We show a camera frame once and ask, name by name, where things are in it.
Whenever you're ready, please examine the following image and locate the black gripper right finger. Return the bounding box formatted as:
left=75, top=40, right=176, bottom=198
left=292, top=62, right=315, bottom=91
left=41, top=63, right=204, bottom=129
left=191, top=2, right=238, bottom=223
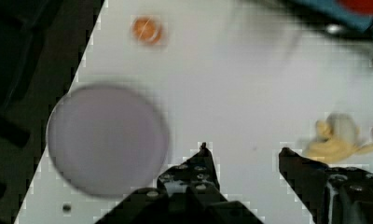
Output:
left=279, top=147, right=373, bottom=224

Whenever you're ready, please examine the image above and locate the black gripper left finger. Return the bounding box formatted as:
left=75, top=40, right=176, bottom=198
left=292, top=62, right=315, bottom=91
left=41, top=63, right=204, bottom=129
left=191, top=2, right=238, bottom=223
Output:
left=94, top=144, right=263, bottom=224

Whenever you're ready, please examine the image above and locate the silver toaster oven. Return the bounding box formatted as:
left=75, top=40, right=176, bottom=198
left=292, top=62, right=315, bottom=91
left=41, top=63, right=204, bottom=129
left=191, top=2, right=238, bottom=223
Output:
left=248, top=0, right=373, bottom=64

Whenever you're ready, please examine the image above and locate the peeled banana toy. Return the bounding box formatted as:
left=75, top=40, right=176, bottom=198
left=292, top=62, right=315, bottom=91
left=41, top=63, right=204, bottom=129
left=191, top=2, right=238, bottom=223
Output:
left=305, top=113, right=373, bottom=163

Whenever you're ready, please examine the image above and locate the grey round plate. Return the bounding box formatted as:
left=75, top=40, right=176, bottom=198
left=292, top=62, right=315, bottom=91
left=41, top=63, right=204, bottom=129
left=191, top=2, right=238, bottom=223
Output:
left=46, top=84, right=170, bottom=198

